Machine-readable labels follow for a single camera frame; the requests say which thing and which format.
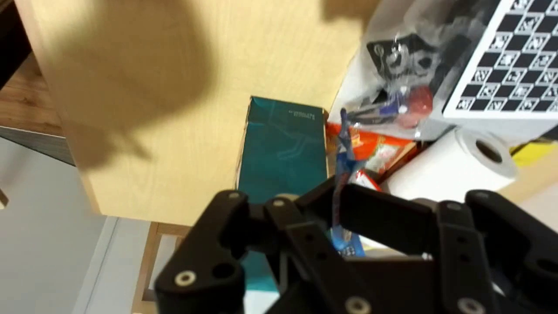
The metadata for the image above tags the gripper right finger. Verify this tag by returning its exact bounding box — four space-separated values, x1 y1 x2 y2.
339 184 558 314

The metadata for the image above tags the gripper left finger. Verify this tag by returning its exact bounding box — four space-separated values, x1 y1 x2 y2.
154 177 372 314

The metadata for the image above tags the blue packet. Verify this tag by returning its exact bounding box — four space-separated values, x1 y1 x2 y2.
331 108 366 258

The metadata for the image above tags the green bag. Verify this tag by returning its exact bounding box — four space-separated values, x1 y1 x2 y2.
235 96 330 293

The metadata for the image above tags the red and white packet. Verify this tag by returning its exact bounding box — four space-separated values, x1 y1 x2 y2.
352 169 382 192

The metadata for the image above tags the orange snack packet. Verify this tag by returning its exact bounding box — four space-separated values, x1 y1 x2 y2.
325 122 420 184

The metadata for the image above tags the clear plastic bag of items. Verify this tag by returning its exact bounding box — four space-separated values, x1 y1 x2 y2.
339 0 502 141

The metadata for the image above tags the white paper towel roll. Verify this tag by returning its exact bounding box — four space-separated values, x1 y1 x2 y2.
384 126 519 205

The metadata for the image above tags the yellow object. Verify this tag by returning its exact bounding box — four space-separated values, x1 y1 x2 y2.
509 140 558 169

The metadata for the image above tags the checkered calibration board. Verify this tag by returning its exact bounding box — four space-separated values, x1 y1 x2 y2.
442 0 558 131

